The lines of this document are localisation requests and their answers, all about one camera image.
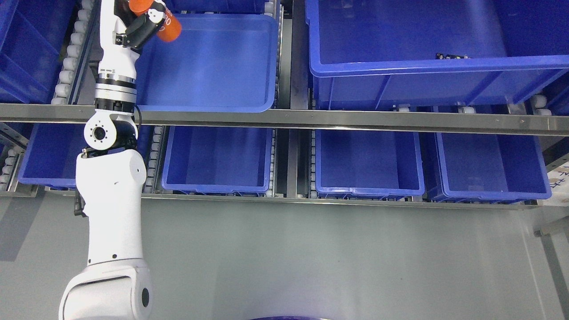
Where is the blue bin lower far left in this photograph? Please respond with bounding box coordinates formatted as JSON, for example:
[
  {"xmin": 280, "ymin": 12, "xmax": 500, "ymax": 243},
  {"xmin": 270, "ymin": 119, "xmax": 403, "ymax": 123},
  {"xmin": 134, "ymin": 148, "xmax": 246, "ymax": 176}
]
[{"xmin": 18, "ymin": 120, "xmax": 154, "ymax": 195}]

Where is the small black part in bin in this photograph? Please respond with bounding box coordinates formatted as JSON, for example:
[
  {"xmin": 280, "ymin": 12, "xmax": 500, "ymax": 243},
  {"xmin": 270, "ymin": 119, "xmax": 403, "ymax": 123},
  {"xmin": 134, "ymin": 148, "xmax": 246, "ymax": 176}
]
[{"xmin": 435, "ymin": 53, "xmax": 470, "ymax": 60}]

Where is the large blue bin upper right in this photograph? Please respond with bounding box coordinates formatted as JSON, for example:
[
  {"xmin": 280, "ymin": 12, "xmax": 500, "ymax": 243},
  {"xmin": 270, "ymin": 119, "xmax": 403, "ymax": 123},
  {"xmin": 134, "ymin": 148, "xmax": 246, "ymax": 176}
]
[{"xmin": 305, "ymin": 0, "xmax": 569, "ymax": 111}]

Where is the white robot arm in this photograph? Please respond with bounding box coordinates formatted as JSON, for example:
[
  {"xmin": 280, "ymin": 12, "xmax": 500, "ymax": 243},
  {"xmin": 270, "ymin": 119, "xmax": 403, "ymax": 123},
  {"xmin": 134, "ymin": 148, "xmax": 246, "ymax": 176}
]
[{"xmin": 58, "ymin": 0, "xmax": 169, "ymax": 320}]

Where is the shallow blue tray bin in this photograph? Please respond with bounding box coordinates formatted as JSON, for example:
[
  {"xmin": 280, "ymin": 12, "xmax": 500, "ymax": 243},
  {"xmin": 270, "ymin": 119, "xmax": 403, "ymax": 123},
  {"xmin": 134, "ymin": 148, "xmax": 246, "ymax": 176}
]
[{"xmin": 136, "ymin": 14, "xmax": 278, "ymax": 113}]

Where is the white roller track left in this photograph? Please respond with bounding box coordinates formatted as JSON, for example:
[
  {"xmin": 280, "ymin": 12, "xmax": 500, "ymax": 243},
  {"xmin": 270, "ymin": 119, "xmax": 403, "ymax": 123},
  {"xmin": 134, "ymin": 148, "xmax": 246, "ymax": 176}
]
[{"xmin": 51, "ymin": 0, "xmax": 97, "ymax": 105}]

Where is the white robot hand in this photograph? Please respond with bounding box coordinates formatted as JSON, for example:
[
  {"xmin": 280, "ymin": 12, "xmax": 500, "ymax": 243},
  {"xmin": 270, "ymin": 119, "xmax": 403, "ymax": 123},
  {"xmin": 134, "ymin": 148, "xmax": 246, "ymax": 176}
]
[{"xmin": 98, "ymin": 0, "xmax": 167, "ymax": 72}]

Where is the blue bin upper left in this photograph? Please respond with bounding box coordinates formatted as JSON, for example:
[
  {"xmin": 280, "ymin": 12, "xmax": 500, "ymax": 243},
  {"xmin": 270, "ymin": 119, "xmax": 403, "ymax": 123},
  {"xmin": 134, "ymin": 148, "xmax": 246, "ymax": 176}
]
[{"xmin": 0, "ymin": 0, "xmax": 77, "ymax": 104}]

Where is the steel shelf front rail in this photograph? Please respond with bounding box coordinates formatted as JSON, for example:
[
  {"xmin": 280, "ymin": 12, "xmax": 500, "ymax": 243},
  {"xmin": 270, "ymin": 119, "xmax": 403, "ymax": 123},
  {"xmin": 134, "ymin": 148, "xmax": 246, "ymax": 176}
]
[{"xmin": 0, "ymin": 103, "xmax": 569, "ymax": 137}]

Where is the orange capacitor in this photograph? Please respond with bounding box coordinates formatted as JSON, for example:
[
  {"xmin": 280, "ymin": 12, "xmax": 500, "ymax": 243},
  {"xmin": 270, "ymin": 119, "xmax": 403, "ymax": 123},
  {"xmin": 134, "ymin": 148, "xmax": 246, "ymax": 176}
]
[{"xmin": 128, "ymin": 0, "xmax": 182, "ymax": 43}]

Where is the blue bin lower centre left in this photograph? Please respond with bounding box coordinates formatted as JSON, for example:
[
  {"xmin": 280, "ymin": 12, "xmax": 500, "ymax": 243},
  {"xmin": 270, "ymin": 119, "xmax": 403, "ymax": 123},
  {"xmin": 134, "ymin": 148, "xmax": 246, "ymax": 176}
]
[{"xmin": 161, "ymin": 126, "xmax": 273, "ymax": 196}]

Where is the blue bin lower centre right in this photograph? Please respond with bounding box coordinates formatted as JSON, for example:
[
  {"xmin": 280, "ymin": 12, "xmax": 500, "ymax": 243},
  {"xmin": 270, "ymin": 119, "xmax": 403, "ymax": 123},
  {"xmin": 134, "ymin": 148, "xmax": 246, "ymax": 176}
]
[{"xmin": 315, "ymin": 130, "xmax": 425, "ymax": 200}]

